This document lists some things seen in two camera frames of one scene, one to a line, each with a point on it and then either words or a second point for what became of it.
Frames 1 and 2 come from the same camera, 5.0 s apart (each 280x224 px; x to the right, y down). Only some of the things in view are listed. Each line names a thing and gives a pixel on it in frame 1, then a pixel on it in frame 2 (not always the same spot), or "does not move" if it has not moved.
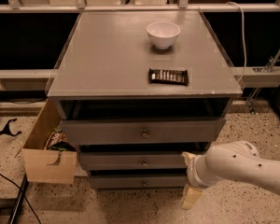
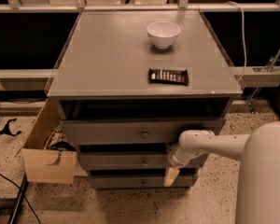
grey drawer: x=133 y=161 does not move
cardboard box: x=48 y=165 does not move
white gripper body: x=193 y=171 → x=176 y=161
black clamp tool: x=7 y=130 does not move
